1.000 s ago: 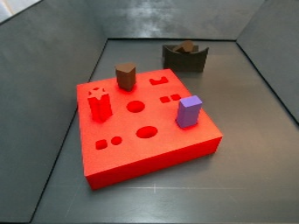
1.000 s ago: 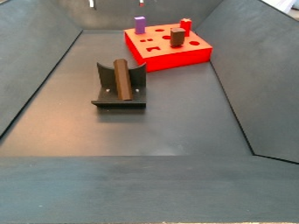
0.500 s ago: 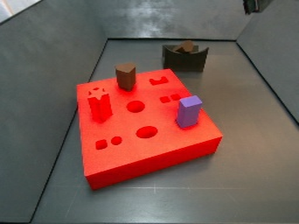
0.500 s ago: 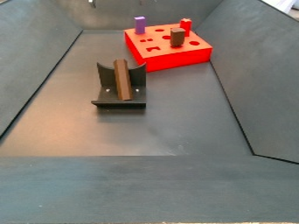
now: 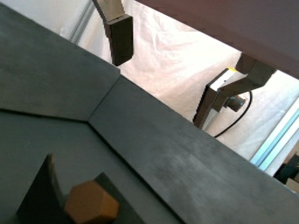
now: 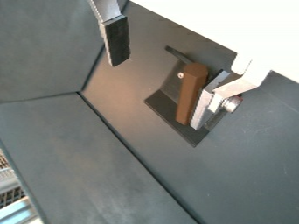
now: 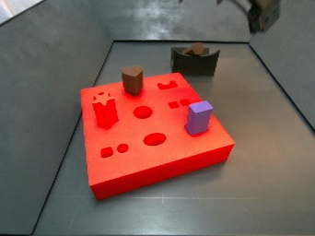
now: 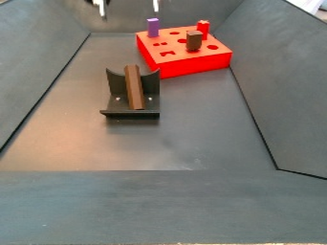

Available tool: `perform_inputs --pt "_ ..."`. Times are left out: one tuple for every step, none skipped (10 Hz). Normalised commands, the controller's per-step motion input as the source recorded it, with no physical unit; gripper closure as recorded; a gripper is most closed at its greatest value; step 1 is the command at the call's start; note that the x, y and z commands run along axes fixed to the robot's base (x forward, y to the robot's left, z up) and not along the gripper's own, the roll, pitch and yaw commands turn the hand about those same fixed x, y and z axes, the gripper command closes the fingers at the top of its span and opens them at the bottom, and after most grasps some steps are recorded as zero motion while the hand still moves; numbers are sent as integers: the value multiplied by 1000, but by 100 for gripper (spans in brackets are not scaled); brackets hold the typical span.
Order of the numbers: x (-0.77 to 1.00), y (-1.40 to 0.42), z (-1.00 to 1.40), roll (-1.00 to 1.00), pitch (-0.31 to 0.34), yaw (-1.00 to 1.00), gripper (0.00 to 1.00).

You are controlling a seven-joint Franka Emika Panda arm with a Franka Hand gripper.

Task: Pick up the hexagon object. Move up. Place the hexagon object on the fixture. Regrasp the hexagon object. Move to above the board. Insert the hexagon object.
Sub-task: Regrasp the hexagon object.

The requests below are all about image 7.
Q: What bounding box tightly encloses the brown hexagon rod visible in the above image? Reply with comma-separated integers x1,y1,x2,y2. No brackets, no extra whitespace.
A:
182,42,204,55

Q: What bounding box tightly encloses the red shape sorter board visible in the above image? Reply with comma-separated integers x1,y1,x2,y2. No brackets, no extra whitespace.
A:
82,73,234,200

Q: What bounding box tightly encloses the purple rectangular block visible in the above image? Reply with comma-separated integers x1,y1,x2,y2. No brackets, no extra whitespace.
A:
186,100,212,135

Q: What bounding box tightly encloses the red star-shaped block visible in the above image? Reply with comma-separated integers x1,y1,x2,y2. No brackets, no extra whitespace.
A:
92,92,119,129

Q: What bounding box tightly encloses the dark brown rounded block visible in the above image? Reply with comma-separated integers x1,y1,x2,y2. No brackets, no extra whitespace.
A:
122,65,143,96

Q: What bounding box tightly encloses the black curved holder stand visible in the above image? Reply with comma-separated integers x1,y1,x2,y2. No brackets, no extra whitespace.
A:
171,47,220,76

